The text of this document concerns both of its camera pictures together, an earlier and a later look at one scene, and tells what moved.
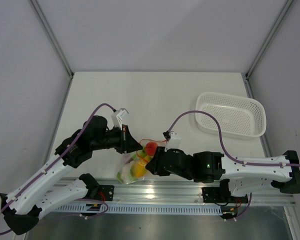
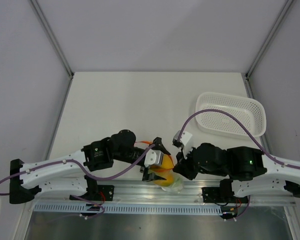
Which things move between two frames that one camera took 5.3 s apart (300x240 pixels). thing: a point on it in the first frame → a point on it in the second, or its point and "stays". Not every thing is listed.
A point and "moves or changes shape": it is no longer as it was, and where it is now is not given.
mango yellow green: x=138 y=170 → x=169 y=181
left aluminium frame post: x=52 y=37 stays
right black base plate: x=212 y=194 stays
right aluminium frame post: x=269 y=39 stays
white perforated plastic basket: x=238 y=117 stays
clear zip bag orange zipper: x=133 y=170 → x=172 y=182
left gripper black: x=127 y=143 → x=150 y=176
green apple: x=135 y=157 moves or changes shape
